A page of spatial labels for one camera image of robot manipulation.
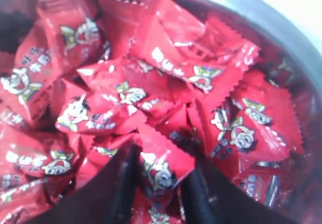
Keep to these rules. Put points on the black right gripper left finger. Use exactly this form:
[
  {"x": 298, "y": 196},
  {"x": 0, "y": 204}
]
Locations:
[{"x": 107, "y": 198}]

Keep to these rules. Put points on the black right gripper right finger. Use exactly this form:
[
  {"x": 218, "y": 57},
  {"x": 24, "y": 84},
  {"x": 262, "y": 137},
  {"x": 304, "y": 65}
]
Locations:
[{"x": 209, "y": 197}]

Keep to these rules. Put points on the red candy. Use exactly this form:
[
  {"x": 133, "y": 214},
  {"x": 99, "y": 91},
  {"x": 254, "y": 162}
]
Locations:
[{"x": 162, "y": 164}]

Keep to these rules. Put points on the stainless steel plate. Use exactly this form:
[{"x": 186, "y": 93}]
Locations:
[{"x": 231, "y": 80}]

